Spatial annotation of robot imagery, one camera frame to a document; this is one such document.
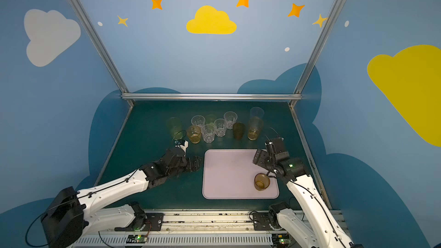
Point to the clear faceted glass one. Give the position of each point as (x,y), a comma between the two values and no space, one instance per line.
(198,120)

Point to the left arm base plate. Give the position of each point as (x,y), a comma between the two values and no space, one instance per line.
(144,222)

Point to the clear faceted glass two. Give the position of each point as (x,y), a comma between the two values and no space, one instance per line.
(220,127)

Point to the right green circuit board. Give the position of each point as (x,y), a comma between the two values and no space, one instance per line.
(281,240)

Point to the right aluminium frame post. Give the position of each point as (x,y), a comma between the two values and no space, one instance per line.
(333,15)

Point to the left green circuit board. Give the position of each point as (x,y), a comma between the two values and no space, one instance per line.
(135,239)

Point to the green circuit board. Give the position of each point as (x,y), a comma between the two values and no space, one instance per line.
(281,240)
(135,239)

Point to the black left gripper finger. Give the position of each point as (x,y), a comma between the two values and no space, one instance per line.
(194,161)
(192,168)

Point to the dimpled amber glass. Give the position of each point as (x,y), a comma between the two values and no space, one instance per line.
(261,181)
(238,130)

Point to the white vented cable duct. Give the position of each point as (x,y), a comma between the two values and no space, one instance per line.
(178,241)

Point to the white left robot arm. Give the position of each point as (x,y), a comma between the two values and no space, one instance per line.
(73,214)

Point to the clear faceted glass three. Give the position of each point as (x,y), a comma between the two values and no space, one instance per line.
(208,133)

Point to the tall frosted blue glass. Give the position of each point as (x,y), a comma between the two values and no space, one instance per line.
(257,112)

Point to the right table edge rail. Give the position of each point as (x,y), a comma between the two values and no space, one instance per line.
(310,159)

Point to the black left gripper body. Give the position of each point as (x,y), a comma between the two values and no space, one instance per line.
(188,164)

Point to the clear faceted glass four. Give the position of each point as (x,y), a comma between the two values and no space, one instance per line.
(230,117)

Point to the aluminium frame post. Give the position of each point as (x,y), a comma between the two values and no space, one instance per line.
(333,15)
(86,22)

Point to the left aluminium frame post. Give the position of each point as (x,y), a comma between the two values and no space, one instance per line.
(86,22)

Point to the table edge rail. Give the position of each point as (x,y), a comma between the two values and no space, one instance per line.
(310,159)
(113,147)

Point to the tall yellow transparent glass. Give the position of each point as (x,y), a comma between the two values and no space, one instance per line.
(255,126)

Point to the horizontal aluminium frame rail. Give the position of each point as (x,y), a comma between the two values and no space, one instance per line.
(210,97)

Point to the short yellow transparent glass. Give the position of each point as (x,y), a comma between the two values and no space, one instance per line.
(194,134)

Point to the left table edge rail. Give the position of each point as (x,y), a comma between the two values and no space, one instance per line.
(113,147)

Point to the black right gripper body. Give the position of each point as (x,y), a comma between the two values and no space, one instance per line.
(263,157)

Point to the tall green transparent glass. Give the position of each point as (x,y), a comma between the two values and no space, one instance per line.
(175,128)

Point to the white plastic tray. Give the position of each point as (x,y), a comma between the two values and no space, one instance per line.
(230,173)

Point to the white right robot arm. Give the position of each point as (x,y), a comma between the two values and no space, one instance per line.
(323,230)

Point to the small green transparent glass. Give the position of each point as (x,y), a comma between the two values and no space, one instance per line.
(210,119)

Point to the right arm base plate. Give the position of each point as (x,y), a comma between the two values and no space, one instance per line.
(261,221)

